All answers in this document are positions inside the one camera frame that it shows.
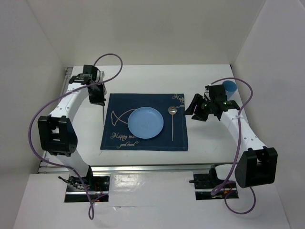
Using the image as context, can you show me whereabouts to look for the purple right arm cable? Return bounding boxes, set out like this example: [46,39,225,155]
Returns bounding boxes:
[211,77,257,214]

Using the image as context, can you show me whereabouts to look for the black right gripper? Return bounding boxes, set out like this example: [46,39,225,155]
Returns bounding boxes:
[183,93,215,122]

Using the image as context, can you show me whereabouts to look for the light blue plate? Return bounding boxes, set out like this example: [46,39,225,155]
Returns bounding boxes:
[127,107,164,139]

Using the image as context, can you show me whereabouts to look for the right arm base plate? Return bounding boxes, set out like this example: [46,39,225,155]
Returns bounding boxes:
[189,173,240,201]

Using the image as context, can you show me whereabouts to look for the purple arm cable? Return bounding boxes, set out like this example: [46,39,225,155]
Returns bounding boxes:
[28,53,123,220]
[211,77,257,214]

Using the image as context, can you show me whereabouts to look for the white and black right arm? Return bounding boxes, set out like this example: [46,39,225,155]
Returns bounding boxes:
[184,84,278,188]

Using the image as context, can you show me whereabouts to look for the silver spoon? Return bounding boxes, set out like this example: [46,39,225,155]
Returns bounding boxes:
[168,106,177,141]

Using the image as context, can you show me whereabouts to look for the silver fork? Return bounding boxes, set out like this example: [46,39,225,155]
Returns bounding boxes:
[102,106,105,126]

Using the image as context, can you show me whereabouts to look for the navy blue fish placemat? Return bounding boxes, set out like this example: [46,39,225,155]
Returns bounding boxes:
[101,94,188,151]

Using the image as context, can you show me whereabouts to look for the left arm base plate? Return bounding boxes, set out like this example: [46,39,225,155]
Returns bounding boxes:
[58,175,110,203]

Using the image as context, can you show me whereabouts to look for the light blue cup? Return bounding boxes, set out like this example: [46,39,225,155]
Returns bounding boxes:
[222,80,237,99]

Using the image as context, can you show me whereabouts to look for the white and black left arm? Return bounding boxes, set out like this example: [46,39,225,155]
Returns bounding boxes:
[38,65,106,190]

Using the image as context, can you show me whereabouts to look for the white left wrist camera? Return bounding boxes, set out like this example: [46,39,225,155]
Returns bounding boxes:
[96,70,105,83]

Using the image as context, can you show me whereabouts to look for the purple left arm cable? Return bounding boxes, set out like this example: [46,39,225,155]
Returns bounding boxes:
[28,53,123,220]

